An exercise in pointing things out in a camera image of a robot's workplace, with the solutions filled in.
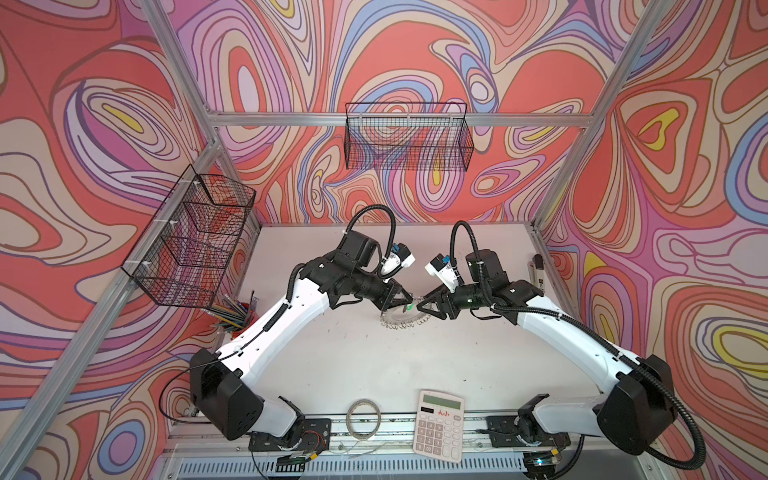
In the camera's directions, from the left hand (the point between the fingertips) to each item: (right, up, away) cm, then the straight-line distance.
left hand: (414, 301), depth 69 cm
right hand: (+4, -4, +6) cm, 8 cm away
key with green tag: (-1, -2, +1) cm, 2 cm away
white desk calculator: (+7, -32, +4) cm, 33 cm away
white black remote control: (+45, +5, +32) cm, 56 cm away
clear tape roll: (-16, -33, +5) cm, 37 cm away
